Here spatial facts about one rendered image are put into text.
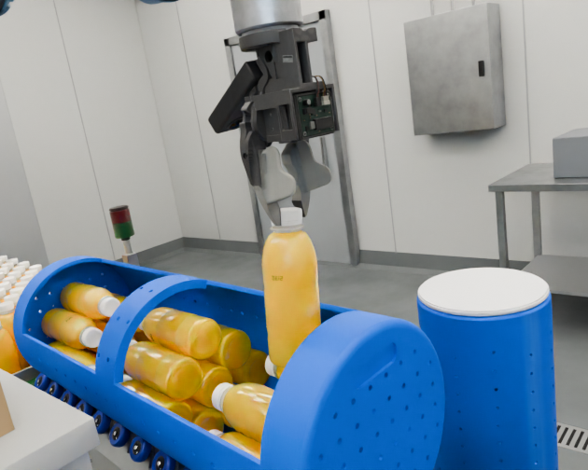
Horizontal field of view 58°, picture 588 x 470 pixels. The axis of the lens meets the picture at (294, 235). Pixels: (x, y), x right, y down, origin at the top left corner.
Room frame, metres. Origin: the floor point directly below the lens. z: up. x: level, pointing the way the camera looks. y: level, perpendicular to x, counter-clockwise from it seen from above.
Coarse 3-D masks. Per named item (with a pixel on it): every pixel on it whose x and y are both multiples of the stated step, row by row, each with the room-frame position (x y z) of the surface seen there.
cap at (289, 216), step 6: (282, 210) 0.64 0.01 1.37; (288, 210) 0.63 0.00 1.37; (294, 210) 0.63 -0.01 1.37; (300, 210) 0.63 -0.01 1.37; (282, 216) 0.62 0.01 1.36; (288, 216) 0.62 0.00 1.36; (294, 216) 0.62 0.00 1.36; (300, 216) 0.63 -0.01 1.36; (282, 222) 0.62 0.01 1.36; (288, 222) 0.62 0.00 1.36; (294, 222) 0.62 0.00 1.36; (300, 222) 0.63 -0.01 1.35
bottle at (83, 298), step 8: (64, 288) 1.16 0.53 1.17; (72, 288) 1.14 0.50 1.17; (80, 288) 1.12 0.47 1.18; (88, 288) 1.10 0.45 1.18; (96, 288) 1.09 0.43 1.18; (104, 288) 1.10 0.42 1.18; (64, 296) 1.14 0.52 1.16; (72, 296) 1.12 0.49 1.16; (80, 296) 1.09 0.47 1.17; (88, 296) 1.07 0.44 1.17; (96, 296) 1.06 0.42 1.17; (104, 296) 1.07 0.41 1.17; (112, 296) 1.08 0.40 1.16; (64, 304) 1.14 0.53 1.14; (72, 304) 1.11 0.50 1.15; (80, 304) 1.08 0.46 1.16; (88, 304) 1.06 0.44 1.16; (96, 304) 1.05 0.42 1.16; (80, 312) 1.09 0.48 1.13; (88, 312) 1.06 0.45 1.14; (96, 312) 1.05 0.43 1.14
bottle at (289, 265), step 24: (288, 240) 0.61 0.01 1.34; (264, 264) 0.62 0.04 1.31; (288, 264) 0.60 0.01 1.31; (312, 264) 0.61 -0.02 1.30; (264, 288) 0.63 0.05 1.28; (288, 288) 0.60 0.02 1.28; (312, 288) 0.61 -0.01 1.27; (288, 312) 0.60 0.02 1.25; (312, 312) 0.61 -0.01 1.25; (288, 336) 0.60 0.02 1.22; (288, 360) 0.59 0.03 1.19
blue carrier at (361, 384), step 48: (48, 288) 1.15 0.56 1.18; (144, 288) 0.87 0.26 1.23; (192, 288) 0.87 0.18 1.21; (240, 288) 0.83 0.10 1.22; (336, 336) 0.56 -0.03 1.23; (384, 336) 0.57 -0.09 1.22; (96, 384) 0.80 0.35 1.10; (288, 384) 0.53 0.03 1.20; (336, 384) 0.51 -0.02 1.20; (384, 384) 0.57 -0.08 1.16; (432, 384) 0.64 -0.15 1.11; (144, 432) 0.71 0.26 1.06; (192, 432) 0.60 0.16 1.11; (288, 432) 0.50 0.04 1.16; (336, 432) 0.50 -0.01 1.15; (384, 432) 0.56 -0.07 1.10; (432, 432) 0.63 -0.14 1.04
